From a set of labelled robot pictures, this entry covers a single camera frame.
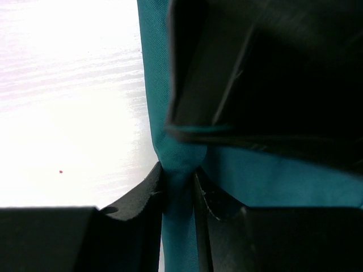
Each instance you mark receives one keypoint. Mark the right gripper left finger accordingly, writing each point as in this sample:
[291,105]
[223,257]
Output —
[123,236]

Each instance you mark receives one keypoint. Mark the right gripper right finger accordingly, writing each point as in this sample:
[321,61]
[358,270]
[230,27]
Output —
[234,237]

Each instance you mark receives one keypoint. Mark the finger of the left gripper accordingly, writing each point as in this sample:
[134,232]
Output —
[283,77]

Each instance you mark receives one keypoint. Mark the teal cloth napkin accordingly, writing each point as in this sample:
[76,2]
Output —
[252,177]

